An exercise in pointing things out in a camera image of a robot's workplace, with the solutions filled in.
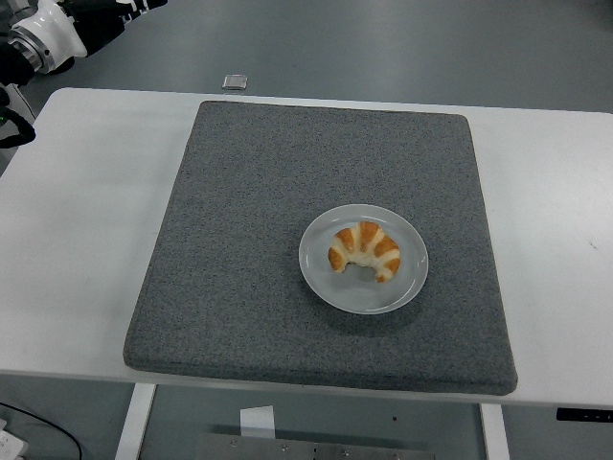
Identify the white table leg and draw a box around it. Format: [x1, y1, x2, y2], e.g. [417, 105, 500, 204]
[114, 382, 158, 460]
[478, 402, 511, 460]

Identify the golden croissant bread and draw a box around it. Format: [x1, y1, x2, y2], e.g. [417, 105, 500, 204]
[327, 220, 401, 284]

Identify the white power strip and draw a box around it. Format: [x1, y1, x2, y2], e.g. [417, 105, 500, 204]
[0, 419, 29, 460]

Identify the round pale grey plate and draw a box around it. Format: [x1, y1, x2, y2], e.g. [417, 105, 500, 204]
[298, 203, 430, 316]

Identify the black table control panel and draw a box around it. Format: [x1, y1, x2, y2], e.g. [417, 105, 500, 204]
[556, 407, 613, 423]

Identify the grey speckled square mat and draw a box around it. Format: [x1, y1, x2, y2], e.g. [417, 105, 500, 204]
[123, 100, 519, 397]

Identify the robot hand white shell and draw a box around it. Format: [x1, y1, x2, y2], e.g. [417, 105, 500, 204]
[18, 0, 170, 73]

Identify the thin black floor cable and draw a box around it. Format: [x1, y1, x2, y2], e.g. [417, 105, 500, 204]
[0, 401, 83, 460]

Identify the grey metal plate with screws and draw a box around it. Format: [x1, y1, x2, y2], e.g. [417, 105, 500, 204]
[195, 433, 438, 460]

